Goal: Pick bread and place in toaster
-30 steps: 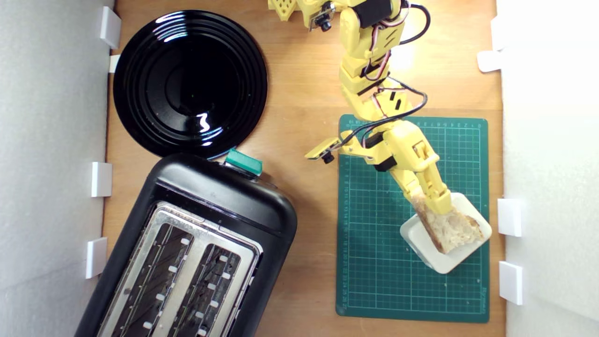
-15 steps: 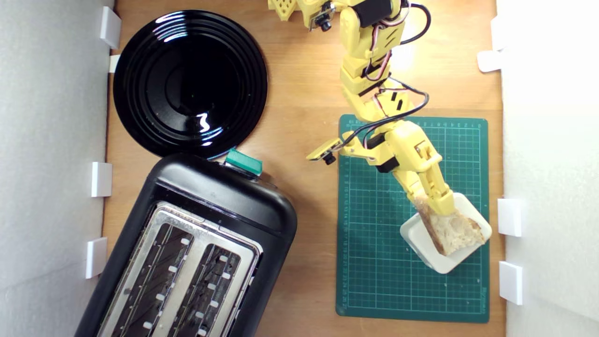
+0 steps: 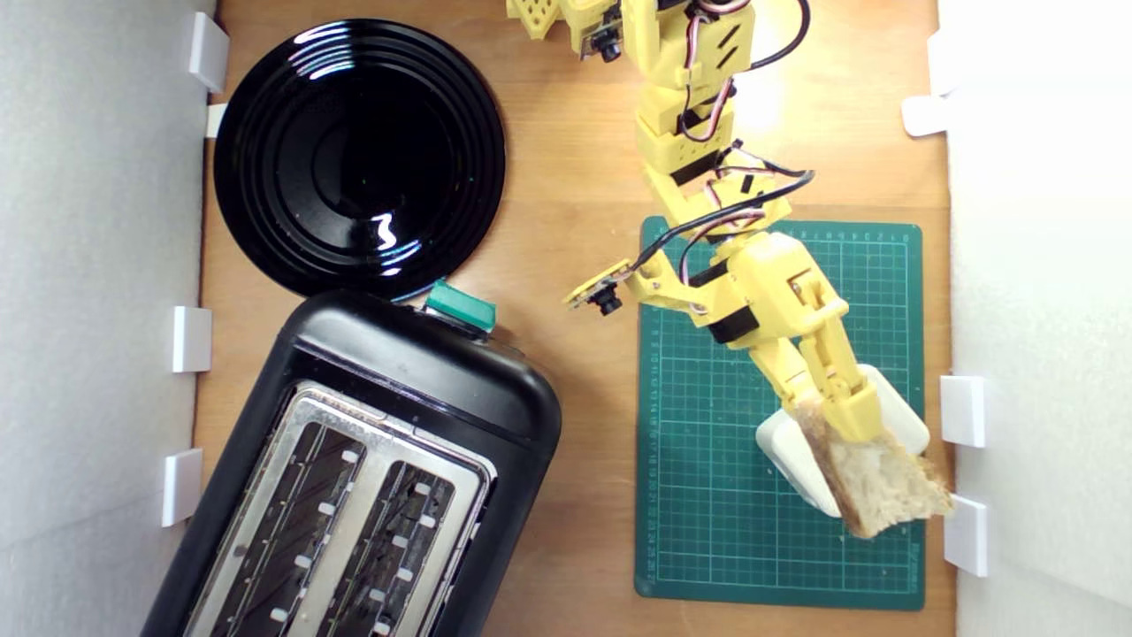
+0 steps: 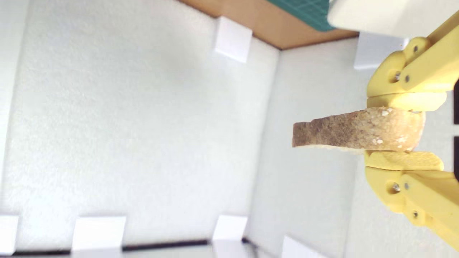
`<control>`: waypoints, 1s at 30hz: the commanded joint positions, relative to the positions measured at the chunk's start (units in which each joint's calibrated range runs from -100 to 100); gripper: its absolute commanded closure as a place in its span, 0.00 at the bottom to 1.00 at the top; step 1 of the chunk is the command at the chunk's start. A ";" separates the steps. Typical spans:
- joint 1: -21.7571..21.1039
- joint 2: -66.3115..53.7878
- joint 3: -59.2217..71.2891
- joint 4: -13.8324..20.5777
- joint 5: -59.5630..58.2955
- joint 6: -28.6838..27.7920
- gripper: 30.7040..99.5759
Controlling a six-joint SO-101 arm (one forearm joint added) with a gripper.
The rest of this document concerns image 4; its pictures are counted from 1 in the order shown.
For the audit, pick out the brown bread slice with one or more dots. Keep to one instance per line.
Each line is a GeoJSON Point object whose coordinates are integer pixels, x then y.
{"type": "Point", "coordinates": [358, 130]}

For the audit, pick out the white square block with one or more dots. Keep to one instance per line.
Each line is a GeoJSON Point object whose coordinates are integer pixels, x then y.
{"type": "Point", "coordinates": [376, 14]}

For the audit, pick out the green cutting mat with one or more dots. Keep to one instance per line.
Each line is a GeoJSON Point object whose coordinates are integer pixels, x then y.
{"type": "Point", "coordinates": [304, 10]}

